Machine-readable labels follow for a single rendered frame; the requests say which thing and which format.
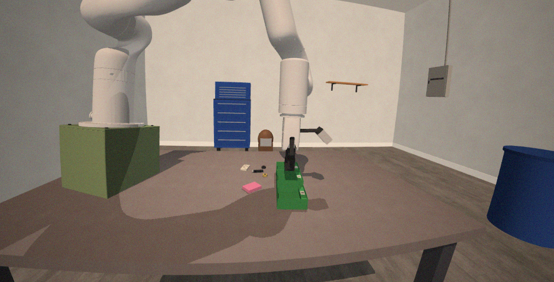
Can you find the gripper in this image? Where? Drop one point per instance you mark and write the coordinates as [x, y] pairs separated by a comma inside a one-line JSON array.
[[290, 139]]

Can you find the pink square pad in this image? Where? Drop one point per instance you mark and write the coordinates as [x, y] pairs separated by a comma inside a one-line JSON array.
[[251, 187]]

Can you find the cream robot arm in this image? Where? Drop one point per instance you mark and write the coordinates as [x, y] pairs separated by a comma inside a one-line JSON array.
[[114, 68]]

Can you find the green rack of bins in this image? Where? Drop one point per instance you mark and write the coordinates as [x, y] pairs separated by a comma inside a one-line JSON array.
[[290, 191]]

